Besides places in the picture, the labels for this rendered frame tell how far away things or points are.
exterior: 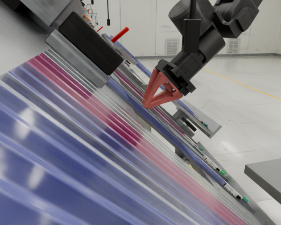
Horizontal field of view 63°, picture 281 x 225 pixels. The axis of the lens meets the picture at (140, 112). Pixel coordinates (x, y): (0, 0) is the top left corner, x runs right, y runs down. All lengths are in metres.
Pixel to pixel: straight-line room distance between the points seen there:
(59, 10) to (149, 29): 8.01
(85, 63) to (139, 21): 7.94
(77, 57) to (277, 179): 0.83
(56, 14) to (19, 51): 0.11
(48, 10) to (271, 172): 0.90
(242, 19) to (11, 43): 0.41
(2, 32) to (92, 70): 0.11
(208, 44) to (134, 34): 7.72
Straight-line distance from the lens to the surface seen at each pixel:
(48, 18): 0.29
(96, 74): 0.28
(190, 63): 0.47
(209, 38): 0.49
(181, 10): 0.45
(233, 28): 0.50
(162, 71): 0.46
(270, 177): 0.96
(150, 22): 8.29
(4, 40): 0.18
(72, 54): 0.27
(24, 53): 0.19
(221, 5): 0.54
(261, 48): 10.28
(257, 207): 0.60
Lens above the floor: 1.10
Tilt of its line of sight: 21 degrees down
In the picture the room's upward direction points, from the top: straight up
